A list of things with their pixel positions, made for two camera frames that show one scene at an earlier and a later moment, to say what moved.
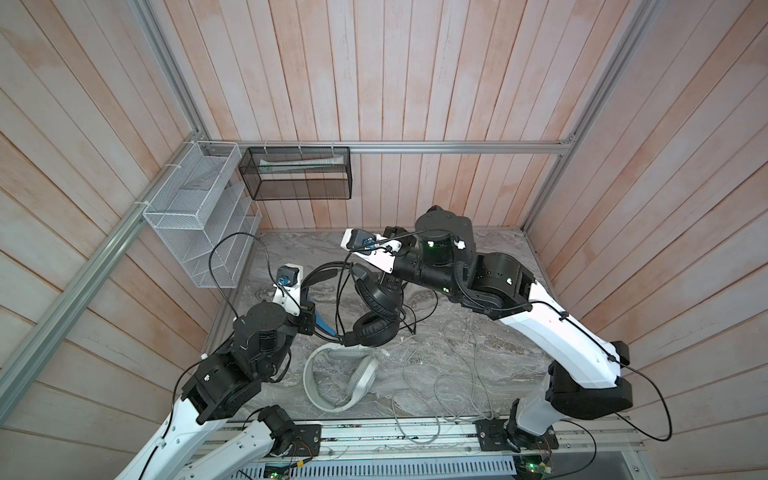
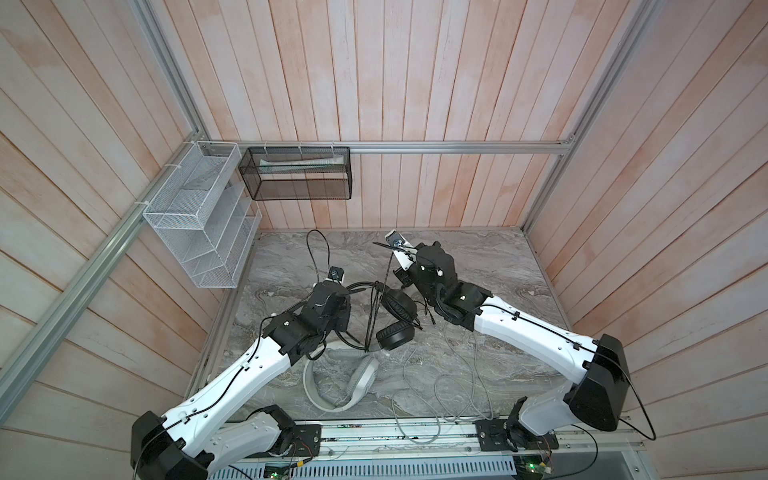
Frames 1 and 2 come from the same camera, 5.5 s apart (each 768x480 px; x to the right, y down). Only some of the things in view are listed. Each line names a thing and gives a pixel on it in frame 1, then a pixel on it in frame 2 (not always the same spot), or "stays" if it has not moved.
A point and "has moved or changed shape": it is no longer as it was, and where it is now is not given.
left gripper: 309,318 → 345,317
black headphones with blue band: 378,310 has moved or changed shape
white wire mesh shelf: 204,216 stays
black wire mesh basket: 298,173 stays
